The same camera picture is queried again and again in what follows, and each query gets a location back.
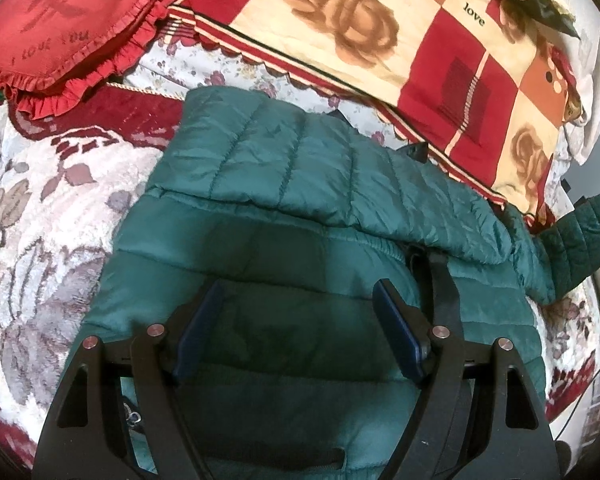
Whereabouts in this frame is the green quilted puffer jacket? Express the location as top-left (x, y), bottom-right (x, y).
top-left (80, 87), bottom-right (600, 479)

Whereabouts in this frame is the white floral plush blanket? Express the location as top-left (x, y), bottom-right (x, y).
top-left (0, 84), bottom-right (184, 471)

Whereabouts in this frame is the white floral bed sheet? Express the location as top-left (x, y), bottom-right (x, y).
top-left (122, 36), bottom-right (406, 150)

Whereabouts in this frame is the red cream rose quilt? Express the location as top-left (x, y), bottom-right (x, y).
top-left (170, 0), bottom-right (582, 223)

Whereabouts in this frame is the red heart ruffled pillow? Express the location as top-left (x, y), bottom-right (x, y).
top-left (0, 0), bottom-right (175, 119)

